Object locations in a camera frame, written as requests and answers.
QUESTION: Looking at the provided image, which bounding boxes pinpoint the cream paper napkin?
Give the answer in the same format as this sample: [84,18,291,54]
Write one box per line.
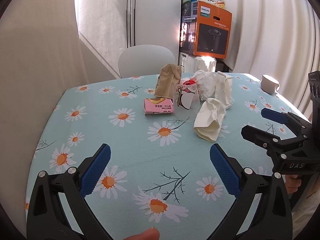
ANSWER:
[194,98,226,142]

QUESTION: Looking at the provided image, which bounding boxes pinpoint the white paper carton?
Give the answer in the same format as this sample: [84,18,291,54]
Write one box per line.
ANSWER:
[214,71,233,109]

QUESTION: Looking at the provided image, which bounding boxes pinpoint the brown paper bag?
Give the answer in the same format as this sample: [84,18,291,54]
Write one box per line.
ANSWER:
[155,64,182,99]

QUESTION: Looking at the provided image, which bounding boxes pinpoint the pink snack box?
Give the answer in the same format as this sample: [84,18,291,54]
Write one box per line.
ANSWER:
[144,98,174,115]

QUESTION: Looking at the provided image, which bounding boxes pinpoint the white plastic bag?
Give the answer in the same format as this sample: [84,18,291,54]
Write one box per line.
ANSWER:
[191,70,215,101]

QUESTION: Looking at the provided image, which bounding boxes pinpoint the right hand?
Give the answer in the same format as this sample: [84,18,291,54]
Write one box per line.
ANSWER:
[285,175,302,194]

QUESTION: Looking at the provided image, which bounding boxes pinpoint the left hand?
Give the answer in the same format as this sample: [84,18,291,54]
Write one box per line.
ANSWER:
[124,227,160,240]

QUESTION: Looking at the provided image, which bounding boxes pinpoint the beige ceramic mug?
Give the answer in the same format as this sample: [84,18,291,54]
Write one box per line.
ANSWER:
[260,74,280,95]

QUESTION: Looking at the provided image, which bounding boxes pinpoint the cream curtain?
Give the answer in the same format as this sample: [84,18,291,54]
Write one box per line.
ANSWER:
[221,0,319,118]

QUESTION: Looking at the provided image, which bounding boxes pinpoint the red crumpled wrapper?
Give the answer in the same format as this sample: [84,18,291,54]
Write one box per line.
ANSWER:
[182,79,196,86]

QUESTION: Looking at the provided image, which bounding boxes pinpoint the white suitcase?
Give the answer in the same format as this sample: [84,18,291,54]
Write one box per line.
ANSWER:
[178,52,216,73]

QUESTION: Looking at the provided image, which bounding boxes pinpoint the daisy print blue tablecloth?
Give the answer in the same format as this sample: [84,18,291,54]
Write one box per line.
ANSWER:
[25,74,308,239]

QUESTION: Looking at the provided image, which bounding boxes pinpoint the orange Philips appliance box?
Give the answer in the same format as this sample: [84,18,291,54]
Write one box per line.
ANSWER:
[180,0,232,59]

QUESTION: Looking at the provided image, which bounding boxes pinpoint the white chair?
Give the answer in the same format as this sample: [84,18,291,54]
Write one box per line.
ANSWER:
[118,44,176,78]

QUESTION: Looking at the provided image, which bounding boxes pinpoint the white refrigerator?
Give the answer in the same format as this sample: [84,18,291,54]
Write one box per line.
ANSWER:
[74,0,181,82]

